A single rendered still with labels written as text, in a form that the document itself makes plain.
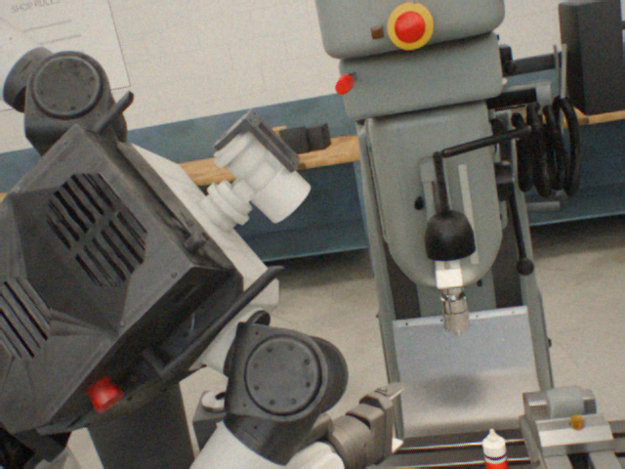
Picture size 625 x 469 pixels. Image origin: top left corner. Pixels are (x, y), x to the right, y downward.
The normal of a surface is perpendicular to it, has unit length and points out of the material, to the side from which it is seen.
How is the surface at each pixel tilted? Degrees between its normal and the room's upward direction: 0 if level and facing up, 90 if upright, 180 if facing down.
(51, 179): 66
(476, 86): 90
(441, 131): 90
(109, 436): 94
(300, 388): 60
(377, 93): 90
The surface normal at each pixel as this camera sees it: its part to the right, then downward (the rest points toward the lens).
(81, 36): -0.15, 0.32
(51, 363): -0.42, 0.08
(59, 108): 0.08, -0.23
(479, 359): -0.22, -0.15
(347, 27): -0.42, 0.34
